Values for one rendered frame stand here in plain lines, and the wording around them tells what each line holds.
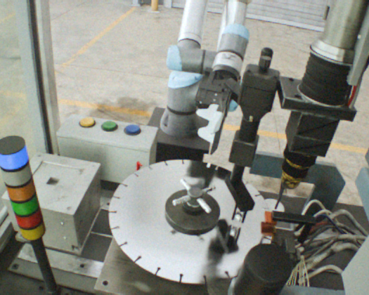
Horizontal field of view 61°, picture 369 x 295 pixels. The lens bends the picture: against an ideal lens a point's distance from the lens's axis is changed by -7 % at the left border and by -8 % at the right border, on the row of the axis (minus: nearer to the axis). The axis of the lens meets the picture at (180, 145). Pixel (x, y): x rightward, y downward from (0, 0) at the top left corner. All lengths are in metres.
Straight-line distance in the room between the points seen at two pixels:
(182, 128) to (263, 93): 0.72
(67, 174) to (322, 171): 0.61
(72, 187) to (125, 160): 0.22
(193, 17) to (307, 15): 5.63
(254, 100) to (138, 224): 0.31
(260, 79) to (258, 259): 0.26
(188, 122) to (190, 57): 0.31
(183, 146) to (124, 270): 0.61
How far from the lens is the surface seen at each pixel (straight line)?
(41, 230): 0.61
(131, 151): 0.94
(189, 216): 0.65
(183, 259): 0.60
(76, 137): 0.97
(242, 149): 0.58
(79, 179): 0.82
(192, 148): 1.19
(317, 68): 0.49
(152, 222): 0.65
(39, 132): 0.92
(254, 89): 0.52
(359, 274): 0.27
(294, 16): 6.61
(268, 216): 0.68
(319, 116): 0.52
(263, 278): 0.40
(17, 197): 0.55
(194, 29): 1.05
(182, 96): 1.16
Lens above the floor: 1.44
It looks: 36 degrees down
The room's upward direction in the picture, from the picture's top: 7 degrees clockwise
